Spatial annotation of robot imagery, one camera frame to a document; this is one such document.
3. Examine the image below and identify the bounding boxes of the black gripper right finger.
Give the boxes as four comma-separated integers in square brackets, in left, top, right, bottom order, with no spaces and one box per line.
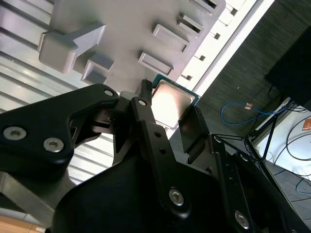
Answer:
[178,105,306,233]

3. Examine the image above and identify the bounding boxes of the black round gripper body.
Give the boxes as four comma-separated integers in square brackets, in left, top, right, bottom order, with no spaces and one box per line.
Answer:
[52,155,243,233]

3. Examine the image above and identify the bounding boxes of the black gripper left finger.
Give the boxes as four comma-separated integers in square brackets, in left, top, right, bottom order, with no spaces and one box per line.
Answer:
[0,79,193,216]

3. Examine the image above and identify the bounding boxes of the CPU with silver top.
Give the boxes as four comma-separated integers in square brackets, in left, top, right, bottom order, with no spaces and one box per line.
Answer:
[150,72,201,131]

